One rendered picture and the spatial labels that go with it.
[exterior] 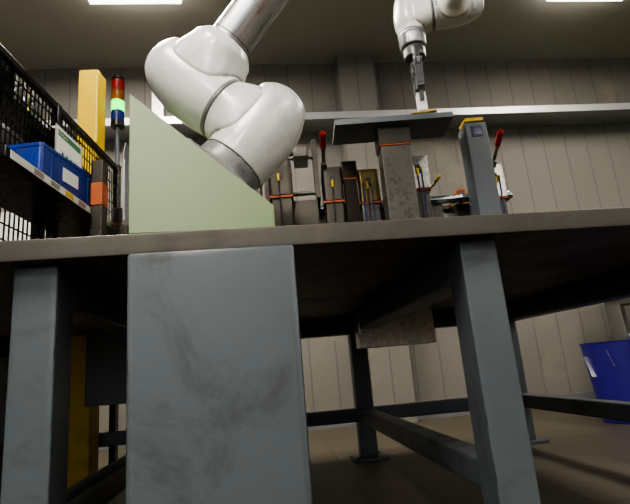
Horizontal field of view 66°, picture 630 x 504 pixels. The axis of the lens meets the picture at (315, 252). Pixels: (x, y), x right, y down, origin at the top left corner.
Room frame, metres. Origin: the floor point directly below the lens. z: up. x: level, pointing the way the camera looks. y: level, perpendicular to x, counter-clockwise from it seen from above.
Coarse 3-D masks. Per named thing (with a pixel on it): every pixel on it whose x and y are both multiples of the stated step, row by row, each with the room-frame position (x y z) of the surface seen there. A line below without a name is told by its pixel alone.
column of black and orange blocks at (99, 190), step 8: (96, 160) 1.55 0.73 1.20; (96, 168) 1.55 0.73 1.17; (104, 168) 1.57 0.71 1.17; (96, 176) 1.55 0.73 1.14; (104, 176) 1.57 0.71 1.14; (96, 184) 1.55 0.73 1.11; (104, 184) 1.57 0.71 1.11; (96, 192) 1.55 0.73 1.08; (104, 192) 1.57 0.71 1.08; (96, 200) 1.55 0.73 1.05; (104, 200) 1.57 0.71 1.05; (96, 208) 1.55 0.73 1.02; (104, 208) 1.57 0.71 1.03; (96, 216) 1.55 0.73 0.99; (104, 216) 1.58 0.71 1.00; (96, 224) 1.55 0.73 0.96; (104, 224) 1.58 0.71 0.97; (96, 232) 1.55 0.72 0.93; (104, 232) 1.57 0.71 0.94
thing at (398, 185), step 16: (384, 128) 1.38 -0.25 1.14; (400, 128) 1.38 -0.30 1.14; (384, 144) 1.38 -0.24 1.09; (400, 144) 1.39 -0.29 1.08; (384, 160) 1.39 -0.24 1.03; (400, 160) 1.39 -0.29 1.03; (384, 176) 1.39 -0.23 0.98; (400, 176) 1.39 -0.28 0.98; (384, 192) 1.42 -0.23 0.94; (400, 192) 1.39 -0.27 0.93; (416, 192) 1.39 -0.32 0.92; (384, 208) 1.45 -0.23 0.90; (400, 208) 1.39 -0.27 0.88; (416, 208) 1.39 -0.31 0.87
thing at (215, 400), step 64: (128, 256) 0.84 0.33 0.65; (192, 256) 0.85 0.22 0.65; (256, 256) 0.86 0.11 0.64; (128, 320) 0.84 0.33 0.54; (192, 320) 0.85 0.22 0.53; (256, 320) 0.86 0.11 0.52; (128, 384) 0.84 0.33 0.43; (192, 384) 0.85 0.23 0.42; (256, 384) 0.86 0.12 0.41; (128, 448) 0.84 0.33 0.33; (192, 448) 0.85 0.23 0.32; (256, 448) 0.86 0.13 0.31
